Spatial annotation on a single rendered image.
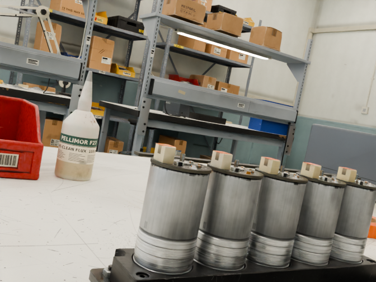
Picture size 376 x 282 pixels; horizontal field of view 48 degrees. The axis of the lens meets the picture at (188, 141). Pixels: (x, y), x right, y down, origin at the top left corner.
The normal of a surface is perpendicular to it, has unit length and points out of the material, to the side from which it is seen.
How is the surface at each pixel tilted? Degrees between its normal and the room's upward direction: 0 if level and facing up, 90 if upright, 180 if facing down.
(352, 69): 90
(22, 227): 0
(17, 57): 90
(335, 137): 90
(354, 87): 90
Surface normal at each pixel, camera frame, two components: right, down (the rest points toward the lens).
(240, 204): 0.24, 0.13
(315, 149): -0.79, -0.10
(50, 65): 0.52, 0.17
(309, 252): -0.18, 0.04
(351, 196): -0.43, 0.00
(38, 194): 0.18, -0.98
